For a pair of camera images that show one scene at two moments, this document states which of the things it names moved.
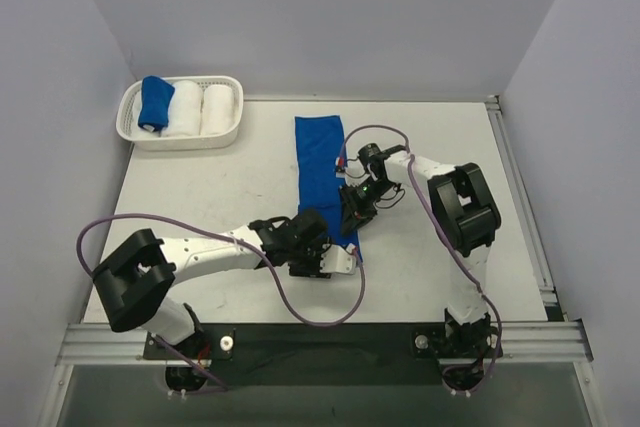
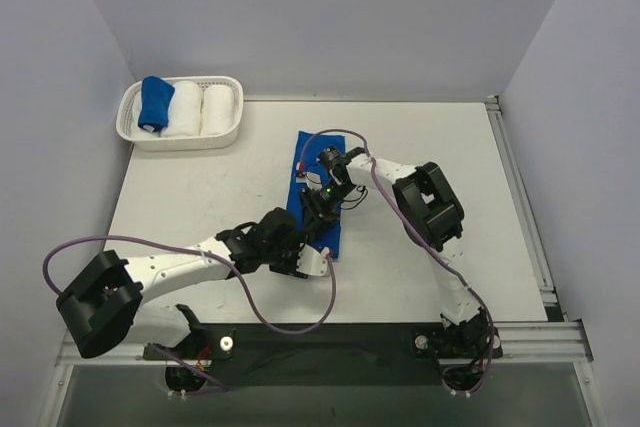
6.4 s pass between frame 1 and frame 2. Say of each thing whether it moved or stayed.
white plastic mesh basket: stayed
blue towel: stayed
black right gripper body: moved
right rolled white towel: stayed
